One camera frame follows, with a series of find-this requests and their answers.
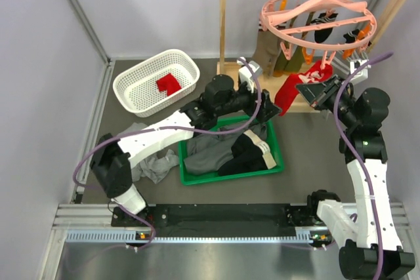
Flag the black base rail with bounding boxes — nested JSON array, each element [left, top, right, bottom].
[[111, 202, 309, 237]]

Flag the grey crumpled cloth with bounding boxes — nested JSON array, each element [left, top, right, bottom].
[[118, 131, 179, 184]]

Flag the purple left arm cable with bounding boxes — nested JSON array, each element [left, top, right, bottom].
[[72, 56, 263, 254]]

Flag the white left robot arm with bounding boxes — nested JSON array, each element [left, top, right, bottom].
[[90, 75, 281, 226]]

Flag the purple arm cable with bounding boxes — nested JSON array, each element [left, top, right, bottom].
[[333, 51, 394, 280], [72, 56, 263, 254]]

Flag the red sock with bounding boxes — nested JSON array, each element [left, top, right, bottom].
[[156, 73, 182, 96], [274, 60, 333, 116]]

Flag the pink clothes clip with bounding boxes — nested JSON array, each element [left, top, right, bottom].
[[320, 50, 336, 70]]

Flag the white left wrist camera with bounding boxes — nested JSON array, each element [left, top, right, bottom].
[[237, 58, 263, 92]]

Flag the black socks with label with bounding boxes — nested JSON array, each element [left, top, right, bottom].
[[217, 129, 277, 176]]

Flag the black striped sock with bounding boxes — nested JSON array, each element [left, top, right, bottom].
[[311, 12, 338, 43], [343, 29, 360, 43]]

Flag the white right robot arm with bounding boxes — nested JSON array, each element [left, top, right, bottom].
[[296, 75, 415, 279]]

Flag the wooden hanger rack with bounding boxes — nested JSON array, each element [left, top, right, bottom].
[[215, 0, 420, 113]]

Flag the green plastic tray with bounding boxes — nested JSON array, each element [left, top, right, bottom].
[[178, 115, 284, 185]]

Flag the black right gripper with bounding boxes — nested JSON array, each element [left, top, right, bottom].
[[296, 74, 360, 128]]

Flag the olive green socks pair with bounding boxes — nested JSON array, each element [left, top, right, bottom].
[[273, 12, 315, 77]]

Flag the beige sock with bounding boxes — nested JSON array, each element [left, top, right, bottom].
[[251, 30, 280, 76]]

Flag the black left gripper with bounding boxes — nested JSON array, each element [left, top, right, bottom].
[[216, 79, 282, 124]]

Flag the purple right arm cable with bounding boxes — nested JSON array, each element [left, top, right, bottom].
[[333, 51, 394, 280]]

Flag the orange clothes clip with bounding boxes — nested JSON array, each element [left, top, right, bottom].
[[302, 47, 316, 65]]

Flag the grey clothes in tray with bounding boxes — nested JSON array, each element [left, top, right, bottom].
[[184, 123, 268, 176]]

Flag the pink round clip hanger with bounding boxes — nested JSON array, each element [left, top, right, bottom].
[[260, 0, 377, 60]]

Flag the white perforated plastic basket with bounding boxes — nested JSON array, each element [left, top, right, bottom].
[[113, 49, 200, 118]]

